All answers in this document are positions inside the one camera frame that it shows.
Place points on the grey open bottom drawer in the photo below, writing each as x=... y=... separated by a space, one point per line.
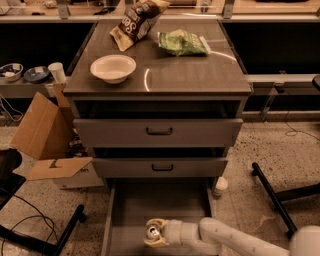
x=135 y=201

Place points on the grey top drawer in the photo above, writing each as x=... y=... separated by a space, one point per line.
x=138 y=133

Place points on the blue bowl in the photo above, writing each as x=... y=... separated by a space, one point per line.
x=37 y=74

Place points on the white patterned bowl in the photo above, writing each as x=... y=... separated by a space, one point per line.
x=11 y=72

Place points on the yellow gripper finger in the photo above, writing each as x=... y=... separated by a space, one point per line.
x=158 y=242
x=157 y=222

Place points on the open cardboard box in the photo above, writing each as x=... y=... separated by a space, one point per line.
x=45 y=135

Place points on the grey drawer cabinet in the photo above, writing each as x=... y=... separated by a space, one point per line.
x=161 y=87

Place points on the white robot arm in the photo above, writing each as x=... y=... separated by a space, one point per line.
x=209 y=235

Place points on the green chip bag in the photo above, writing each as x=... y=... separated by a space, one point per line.
x=183 y=43

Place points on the black stand leg left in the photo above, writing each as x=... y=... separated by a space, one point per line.
x=40 y=246

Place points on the black stand leg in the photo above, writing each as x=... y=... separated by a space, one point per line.
x=279 y=197
x=40 y=246

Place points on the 7up soda can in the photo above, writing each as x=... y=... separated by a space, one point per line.
x=153 y=232

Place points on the grey middle drawer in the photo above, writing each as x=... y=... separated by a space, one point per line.
x=159 y=167

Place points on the black chair seat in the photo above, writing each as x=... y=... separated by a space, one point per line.
x=10 y=159

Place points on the black stand leg right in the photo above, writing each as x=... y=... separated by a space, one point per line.
x=279 y=197

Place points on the white paper cup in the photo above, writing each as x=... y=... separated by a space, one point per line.
x=57 y=72

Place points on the brown chip bag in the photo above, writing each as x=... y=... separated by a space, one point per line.
x=137 y=22

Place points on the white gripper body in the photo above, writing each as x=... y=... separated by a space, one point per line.
x=173 y=231

